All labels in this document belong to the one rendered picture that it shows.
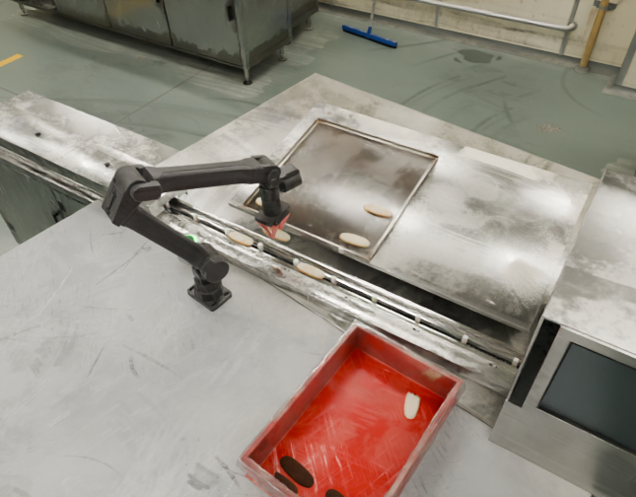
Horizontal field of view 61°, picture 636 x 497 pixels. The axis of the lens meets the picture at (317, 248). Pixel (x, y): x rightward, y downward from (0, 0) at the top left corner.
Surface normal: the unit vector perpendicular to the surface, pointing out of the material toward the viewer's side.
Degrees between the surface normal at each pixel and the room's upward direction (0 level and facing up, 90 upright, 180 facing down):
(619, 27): 90
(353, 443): 0
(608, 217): 0
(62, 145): 0
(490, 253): 10
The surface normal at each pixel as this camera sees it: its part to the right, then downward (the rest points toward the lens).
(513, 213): -0.11, -0.59
